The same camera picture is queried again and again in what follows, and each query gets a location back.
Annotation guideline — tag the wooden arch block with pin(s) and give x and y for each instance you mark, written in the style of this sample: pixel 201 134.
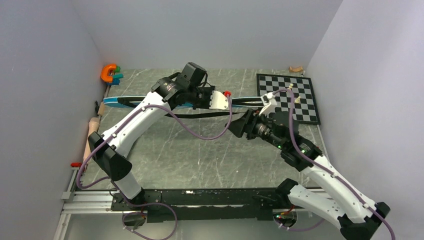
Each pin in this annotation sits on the wooden arch block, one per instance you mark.
pixel 298 69

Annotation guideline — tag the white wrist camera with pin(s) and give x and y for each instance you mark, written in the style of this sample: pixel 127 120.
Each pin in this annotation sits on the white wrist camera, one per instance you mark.
pixel 218 101
pixel 269 103

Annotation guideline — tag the orange letter C toy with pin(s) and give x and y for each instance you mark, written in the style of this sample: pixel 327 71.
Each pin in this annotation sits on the orange letter C toy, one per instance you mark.
pixel 107 73

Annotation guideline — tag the blue racket carry bag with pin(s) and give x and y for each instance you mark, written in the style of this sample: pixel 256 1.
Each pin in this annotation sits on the blue racket carry bag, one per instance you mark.
pixel 133 101

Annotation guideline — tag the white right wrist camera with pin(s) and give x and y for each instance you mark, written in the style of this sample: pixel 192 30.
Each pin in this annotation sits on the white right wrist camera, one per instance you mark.
pixel 269 103

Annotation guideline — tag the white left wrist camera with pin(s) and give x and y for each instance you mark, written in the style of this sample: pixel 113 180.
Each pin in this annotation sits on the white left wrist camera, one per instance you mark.
pixel 218 101

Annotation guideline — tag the red clamp knob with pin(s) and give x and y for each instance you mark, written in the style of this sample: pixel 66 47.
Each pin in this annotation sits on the red clamp knob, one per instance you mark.
pixel 76 164

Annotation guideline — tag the beige chess pawn front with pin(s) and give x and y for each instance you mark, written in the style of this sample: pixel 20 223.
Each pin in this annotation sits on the beige chess pawn front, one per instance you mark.
pixel 297 100

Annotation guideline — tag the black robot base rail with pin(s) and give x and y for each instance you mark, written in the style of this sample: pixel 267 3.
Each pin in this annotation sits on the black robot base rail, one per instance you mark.
pixel 206 204

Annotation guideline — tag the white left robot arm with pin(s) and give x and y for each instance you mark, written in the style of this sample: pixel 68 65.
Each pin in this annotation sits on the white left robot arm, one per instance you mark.
pixel 110 149

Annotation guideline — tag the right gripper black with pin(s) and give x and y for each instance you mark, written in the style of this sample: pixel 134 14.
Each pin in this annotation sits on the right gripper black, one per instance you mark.
pixel 249 122

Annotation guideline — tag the green teal toy blocks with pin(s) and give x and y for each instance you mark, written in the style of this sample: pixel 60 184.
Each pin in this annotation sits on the green teal toy blocks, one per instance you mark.
pixel 116 77

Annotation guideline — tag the wooden handled tool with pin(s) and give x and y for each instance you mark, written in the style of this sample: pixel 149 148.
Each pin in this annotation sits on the wooden handled tool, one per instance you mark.
pixel 100 106

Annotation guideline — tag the beige toy microphone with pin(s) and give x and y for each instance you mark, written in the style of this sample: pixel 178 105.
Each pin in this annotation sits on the beige toy microphone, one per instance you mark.
pixel 93 126

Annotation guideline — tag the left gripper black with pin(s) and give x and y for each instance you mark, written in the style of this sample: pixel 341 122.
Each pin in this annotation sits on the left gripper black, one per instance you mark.
pixel 209 90

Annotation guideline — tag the black white chessboard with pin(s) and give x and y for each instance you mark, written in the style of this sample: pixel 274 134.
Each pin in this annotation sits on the black white chessboard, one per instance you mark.
pixel 305 105

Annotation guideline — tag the aluminium frame rail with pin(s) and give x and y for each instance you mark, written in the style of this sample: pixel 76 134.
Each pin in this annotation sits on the aluminium frame rail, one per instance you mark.
pixel 84 202

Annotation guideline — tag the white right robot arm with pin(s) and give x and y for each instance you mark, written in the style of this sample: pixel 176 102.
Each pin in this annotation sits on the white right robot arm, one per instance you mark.
pixel 356 216

